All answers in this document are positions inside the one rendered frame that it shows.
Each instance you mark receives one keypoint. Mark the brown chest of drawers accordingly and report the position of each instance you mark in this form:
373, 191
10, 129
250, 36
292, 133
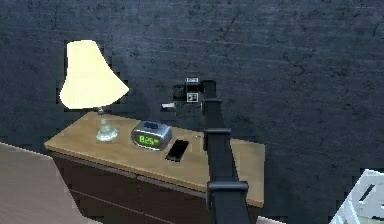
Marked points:
133, 180

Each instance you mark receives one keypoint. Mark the silver digital alarm clock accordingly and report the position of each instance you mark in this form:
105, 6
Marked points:
151, 136

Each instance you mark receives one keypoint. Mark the cream shade table lamp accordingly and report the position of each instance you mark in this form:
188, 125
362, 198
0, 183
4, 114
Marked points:
90, 80

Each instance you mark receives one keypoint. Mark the black cell phone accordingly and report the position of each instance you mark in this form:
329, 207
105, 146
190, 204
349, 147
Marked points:
177, 150

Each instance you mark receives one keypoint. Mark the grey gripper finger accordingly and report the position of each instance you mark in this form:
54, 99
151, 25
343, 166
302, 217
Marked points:
167, 106

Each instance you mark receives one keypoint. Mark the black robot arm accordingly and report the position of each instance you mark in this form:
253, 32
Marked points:
220, 156

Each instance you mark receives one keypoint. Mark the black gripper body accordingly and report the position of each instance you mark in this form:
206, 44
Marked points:
180, 96

